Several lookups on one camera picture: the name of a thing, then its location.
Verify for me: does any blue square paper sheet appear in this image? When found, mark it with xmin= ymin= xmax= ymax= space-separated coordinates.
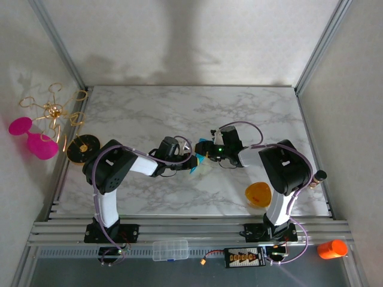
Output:
xmin=189 ymin=136 xmax=210 ymax=175

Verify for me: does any orange plastic bowl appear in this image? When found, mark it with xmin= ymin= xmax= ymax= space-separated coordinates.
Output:
xmin=244 ymin=181 xmax=272 ymax=209

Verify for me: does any clear plastic organizer box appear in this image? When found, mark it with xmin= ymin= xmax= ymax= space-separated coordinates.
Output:
xmin=152 ymin=239 xmax=189 ymax=262

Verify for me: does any small brown bottle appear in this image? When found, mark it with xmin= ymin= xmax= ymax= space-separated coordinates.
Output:
xmin=309 ymin=169 xmax=327 ymax=190

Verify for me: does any black charging board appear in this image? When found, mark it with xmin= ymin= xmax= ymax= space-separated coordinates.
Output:
xmin=224 ymin=246 xmax=266 ymax=268

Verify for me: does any small black controller board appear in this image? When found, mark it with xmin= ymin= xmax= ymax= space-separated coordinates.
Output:
xmin=266 ymin=245 xmax=290 ymax=258
xmin=98 ymin=246 xmax=126 ymax=258

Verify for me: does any pink plastic wine glass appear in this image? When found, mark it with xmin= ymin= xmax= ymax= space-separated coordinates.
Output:
xmin=8 ymin=117 xmax=60 ymax=161

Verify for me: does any orange plastic cup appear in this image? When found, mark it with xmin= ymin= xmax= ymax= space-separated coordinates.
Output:
xmin=317 ymin=239 xmax=349 ymax=260

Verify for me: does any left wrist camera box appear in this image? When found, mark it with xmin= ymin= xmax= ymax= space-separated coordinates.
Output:
xmin=156 ymin=136 xmax=193 ymax=158

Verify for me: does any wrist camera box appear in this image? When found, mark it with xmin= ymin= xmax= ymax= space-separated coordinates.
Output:
xmin=211 ymin=125 xmax=244 ymax=148
xmin=156 ymin=136 xmax=193 ymax=158

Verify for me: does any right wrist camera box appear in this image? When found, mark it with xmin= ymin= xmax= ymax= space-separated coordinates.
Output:
xmin=211 ymin=125 xmax=244 ymax=148

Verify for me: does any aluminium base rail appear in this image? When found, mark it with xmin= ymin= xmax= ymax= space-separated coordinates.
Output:
xmin=26 ymin=219 xmax=355 ymax=248

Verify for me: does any gold wire cup rack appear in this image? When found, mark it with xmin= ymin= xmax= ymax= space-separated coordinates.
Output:
xmin=19 ymin=83 xmax=101 ymax=167

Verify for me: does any aluminium side rail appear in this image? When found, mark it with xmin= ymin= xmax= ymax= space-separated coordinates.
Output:
xmin=44 ymin=86 xmax=94 ymax=222
xmin=294 ymin=86 xmax=336 ymax=221

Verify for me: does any purple cable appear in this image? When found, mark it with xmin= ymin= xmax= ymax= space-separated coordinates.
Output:
xmin=91 ymin=136 xmax=194 ymax=267
xmin=223 ymin=121 xmax=314 ymax=266

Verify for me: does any grey slotted cable duct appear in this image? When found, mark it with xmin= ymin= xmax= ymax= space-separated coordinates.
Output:
xmin=38 ymin=247 xmax=320 ymax=258

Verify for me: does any red wire yellow connector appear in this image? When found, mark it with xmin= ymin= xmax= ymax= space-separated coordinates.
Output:
xmin=199 ymin=249 xmax=227 ymax=266

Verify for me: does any aluminium frame post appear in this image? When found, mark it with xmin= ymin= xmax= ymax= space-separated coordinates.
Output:
xmin=28 ymin=0 xmax=89 ymax=92
xmin=294 ymin=0 xmax=352 ymax=95

